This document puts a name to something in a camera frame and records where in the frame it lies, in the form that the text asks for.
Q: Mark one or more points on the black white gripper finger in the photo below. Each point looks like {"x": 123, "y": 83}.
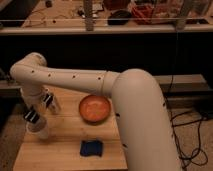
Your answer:
{"x": 31, "y": 116}
{"x": 48, "y": 100}

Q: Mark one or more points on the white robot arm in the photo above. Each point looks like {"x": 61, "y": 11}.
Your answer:
{"x": 143, "y": 122}

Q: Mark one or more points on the white ceramic cup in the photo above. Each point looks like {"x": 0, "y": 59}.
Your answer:
{"x": 40, "y": 128}

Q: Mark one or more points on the clear glass jar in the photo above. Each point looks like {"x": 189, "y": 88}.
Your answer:
{"x": 54, "y": 107}

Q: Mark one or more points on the orange round plate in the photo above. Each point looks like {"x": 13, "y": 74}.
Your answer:
{"x": 94, "y": 108}

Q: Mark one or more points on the black round object on bench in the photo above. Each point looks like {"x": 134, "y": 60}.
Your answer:
{"x": 119, "y": 17}

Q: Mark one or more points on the orange red tool on bench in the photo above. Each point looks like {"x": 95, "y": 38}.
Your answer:
{"x": 142, "y": 14}

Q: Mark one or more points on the metal vertical post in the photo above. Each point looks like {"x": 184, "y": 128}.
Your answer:
{"x": 87, "y": 4}

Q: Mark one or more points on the grey metal post right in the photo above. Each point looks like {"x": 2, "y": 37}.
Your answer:
{"x": 183, "y": 14}

